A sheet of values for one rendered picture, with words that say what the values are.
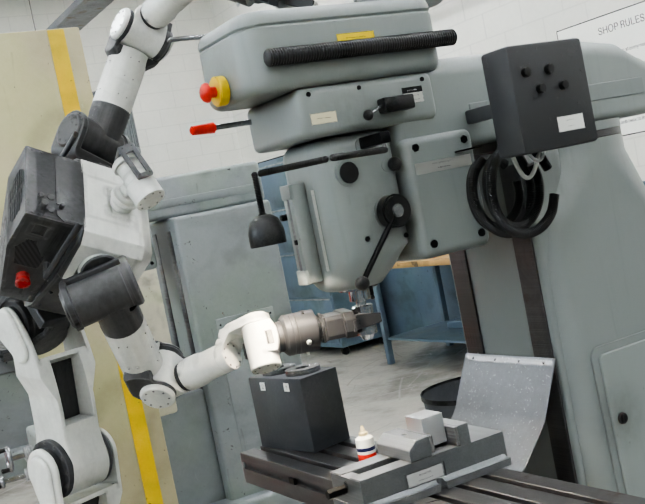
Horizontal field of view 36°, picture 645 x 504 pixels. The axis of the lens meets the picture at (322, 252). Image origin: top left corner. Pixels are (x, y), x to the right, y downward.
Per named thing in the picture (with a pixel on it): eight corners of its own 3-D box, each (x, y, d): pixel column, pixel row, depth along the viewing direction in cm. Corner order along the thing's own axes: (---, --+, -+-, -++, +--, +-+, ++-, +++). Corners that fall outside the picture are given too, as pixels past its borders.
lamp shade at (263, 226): (244, 250, 191) (237, 218, 190) (261, 245, 197) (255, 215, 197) (276, 244, 188) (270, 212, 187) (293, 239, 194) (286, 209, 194)
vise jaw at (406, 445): (410, 462, 190) (407, 443, 190) (378, 454, 201) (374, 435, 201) (436, 453, 193) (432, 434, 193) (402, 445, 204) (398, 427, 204)
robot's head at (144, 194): (127, 219, 206) (146, 191, 201) (102, 183, 209) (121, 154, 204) (151, 215, 211) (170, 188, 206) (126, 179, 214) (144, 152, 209)
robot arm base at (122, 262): (82, 348, 197) (60, 305, 190) (71, 313, 207) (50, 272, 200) (152, 317, 200) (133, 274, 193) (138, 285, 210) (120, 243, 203)
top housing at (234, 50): (255, 92, 187) (238, 9, 186) (201, 116, 210) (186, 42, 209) (449, 67, 210) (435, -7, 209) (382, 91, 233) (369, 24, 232)
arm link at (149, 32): (201, -8, 224) (158, 30, 238) (163, -30, 219) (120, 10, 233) (195, 29, 220) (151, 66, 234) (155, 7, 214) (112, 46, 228)
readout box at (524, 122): (529, 153, 187) (509, 44, 186) (498, 160, 195) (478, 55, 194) (604, 139, 197) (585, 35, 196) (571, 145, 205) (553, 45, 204)
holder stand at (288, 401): (314, 453, 240) (298, 373, 239) (261, 447, 257) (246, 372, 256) (350, 438, 247) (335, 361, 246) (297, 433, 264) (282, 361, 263)
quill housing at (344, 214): (347, 294, 198) (316, 137, 196) (299, 295, 216) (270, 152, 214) (423, 274, 207) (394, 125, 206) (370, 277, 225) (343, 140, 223)
